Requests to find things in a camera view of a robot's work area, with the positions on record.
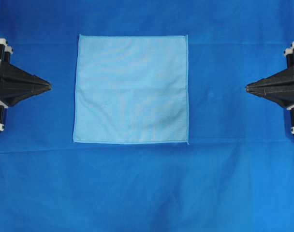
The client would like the left gripper black-white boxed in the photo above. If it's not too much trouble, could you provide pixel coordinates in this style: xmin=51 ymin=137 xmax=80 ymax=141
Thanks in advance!
xmin=0 ymin=38 xmax=52 ymax=133

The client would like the right gripper black-white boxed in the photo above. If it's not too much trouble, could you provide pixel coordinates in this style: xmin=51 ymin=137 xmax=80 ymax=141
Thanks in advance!
xmin=246 ymin=42 xmax=294 ymax=136

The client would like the light blue towel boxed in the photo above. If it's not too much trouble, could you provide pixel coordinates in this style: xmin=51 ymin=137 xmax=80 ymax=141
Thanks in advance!
xmin=73 ymin=35 xmax=189 ymax=145

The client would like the dark blue table cloth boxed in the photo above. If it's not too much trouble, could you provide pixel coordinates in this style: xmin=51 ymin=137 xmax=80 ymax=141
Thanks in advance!
xmin=0 ymin=0 xmax=294 ymax=232

